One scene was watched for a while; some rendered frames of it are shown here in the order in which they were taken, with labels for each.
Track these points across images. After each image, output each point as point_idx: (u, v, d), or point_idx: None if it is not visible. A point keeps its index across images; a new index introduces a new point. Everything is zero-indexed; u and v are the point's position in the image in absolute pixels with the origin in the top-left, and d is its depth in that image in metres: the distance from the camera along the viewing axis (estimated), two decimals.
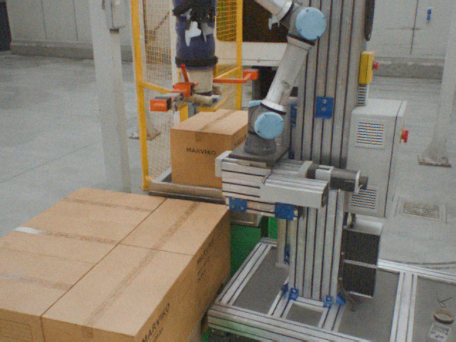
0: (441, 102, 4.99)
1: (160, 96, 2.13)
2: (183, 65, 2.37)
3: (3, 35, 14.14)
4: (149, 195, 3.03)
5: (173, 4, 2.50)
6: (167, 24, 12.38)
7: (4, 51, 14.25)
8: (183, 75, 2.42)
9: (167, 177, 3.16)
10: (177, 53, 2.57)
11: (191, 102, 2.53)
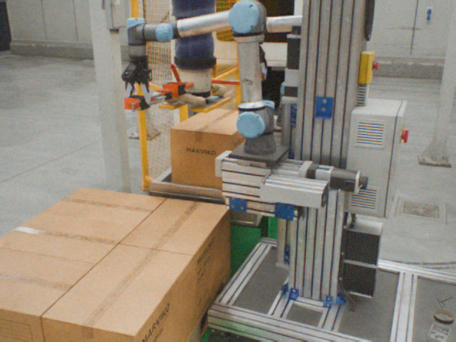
0: (441, 102, 4.99)
1: (137, 95, 2.17)
2: (172, 65, 2.39)
3: (3, 35, 14.14)
4: (149, 195, 3.03)
5: (172, 4, 2.50)
6: None
7: (4, 51, 14.25)
8: (174, 75, 2.44)
9: (167, 177, 3.16)
10: (175, 53, 2.57)
11: (184, 102, 2.55)
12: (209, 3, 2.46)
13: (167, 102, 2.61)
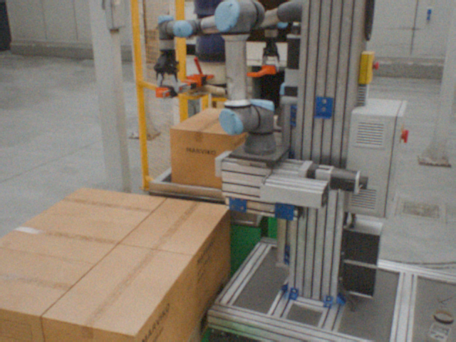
0: (441, 102, 4.99)
1: (167, 85, 2.42)
2: (196, 59, 2.64)
3: (3, 35, 14.14)
4: (149, 195, 3.03)
5: (194, 3, 2.75)
6: None
7: (4, 51, 14.25)
8: (197, 67, 2.69)
9: (167, 177, 3.16)
10: (197, 48, 2.82)
11: (205, 92, 2.79)
12: None
13: (189, 92, 2.85)
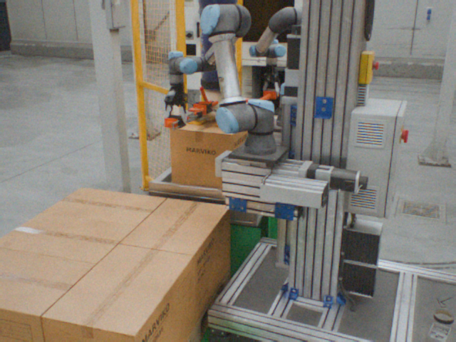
0: (441, 102, 4.99)
1: (174, 115, 2.56)
2: (201, 88, 2.78)
3: (3, 35, 14.14)
4: (149, 195, 3.03)
5: (199, 3, 2.84)
6: (167, 24, 12.38)
7: (4, 51, 14.25)
8: (202, 95, 2.83)
9: (167, 177, 3.16)
10: (201, 75, 2.97)
11: (210, 119, 2.94)
12: (231, 1, 2.80)
13: (195, 118, 3.00)
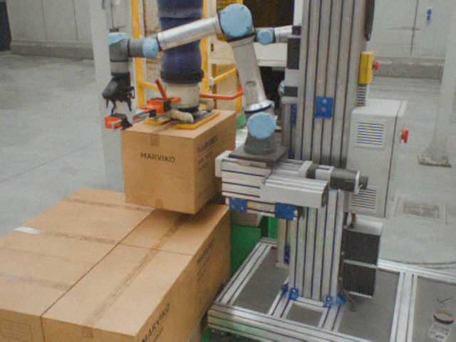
0: (441, 102, 4.99)
1: (119, 113, 2.06)
2: (157, 80, 2.28)
3: (3, 35, 14.14)
4: None
5: (157, 5, 2.38)
6: None
7: (4, 51, 14.25)
8: (159, 90, 2.33)
9: None
10: (161, 66, 2.47)
11: (169, 118, 2.44)
12: (195, 3, 2.34)
13: (153, 117, 2.50)
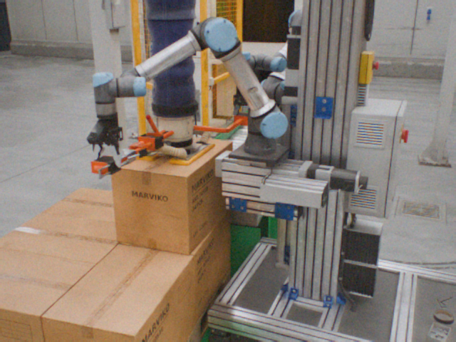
0: (441, 102, 4.99)
1: (107, 156, 1.93)
2: (148, 117, 2.15)
3: (3, 35, 14.14)
4: None
5: (145, 6, 2.21)
6: None
7: (4, 51, 14.25)
8: (150, 125, 2.20)
9: None
10: (152, 99, 2.34)
11: (162, 154, 2.31)
12: (187, 3, 2.17)
13: None
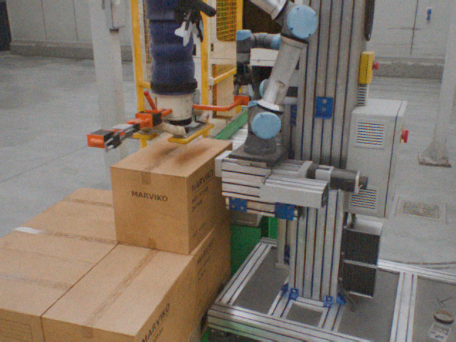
0: (441, 102, 4.99)
1: (103, 130, 1.90)
2: (146, 92, 2.12)
3: (3, 35, 14.14)
4: None
5: (145, 6, 2.21)
6: None
7: (4, 51, 14.25)
8: (148, 102, 2.17)
9: None
10: (151, 76, 2.30)
11: (161, 132, 2.27)
12: None
13: (143, 131, 2.33)
